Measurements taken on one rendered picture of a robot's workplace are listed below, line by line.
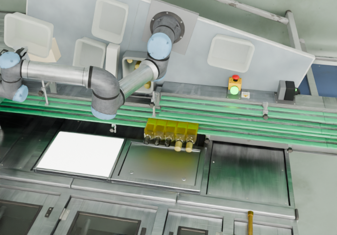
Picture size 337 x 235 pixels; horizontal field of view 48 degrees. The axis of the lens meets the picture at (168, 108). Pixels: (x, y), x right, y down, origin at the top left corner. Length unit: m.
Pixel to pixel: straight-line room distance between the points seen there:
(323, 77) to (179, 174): 1.09
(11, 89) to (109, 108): 0.41
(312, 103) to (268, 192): 0.54
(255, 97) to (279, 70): 0.20
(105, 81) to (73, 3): 0.72
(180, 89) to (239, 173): 0.57
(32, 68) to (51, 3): 0.70
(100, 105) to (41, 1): 0.84
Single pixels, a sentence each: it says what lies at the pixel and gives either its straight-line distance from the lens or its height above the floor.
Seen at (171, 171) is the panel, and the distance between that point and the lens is 2.06.
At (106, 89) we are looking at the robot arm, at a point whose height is 1.38.
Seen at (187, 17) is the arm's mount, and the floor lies 0.77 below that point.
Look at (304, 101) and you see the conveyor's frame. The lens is 2.21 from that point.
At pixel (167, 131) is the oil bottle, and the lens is 2.06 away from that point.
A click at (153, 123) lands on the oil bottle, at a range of 2.13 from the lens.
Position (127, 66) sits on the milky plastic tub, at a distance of 2.22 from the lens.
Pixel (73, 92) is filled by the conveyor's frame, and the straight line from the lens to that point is 2.39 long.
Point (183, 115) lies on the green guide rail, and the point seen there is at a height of 0.95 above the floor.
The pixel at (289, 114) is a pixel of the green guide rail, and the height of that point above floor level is 0.94.
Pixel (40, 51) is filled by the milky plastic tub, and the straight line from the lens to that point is 1.98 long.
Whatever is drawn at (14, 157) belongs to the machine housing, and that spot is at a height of 1.22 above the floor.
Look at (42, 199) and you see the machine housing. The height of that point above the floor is 1.47.
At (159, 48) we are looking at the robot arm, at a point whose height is 0.99.
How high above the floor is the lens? 2.65
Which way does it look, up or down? 54 degrees down
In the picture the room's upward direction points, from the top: 163 degrees counter-clockwise
